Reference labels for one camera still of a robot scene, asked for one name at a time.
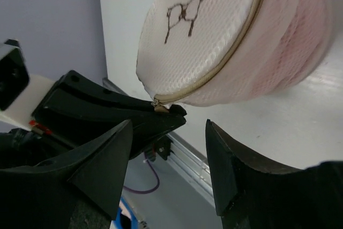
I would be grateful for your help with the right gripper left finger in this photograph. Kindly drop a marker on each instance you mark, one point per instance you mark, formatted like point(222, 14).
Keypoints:
point(78, 188)

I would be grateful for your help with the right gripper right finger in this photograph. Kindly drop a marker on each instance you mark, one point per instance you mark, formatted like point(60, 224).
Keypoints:
point(253, 191)

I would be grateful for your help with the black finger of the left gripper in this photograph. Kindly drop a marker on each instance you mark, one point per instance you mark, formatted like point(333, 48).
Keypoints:
point(79, 110)

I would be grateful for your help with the white mesh laundry bag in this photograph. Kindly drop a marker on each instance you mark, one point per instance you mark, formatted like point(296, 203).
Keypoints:
point(196, 52)

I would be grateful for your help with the pink bra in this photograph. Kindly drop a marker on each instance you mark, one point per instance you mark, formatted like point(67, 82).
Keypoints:
point(296, 54)

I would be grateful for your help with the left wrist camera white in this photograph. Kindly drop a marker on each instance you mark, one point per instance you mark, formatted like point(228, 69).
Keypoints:
point(21, 92)

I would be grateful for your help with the aluminium mounting rail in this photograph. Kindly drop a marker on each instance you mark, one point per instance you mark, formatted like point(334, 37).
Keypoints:
point(192, 166)

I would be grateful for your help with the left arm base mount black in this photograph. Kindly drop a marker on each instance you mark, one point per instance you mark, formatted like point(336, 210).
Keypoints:
point(161, 147)

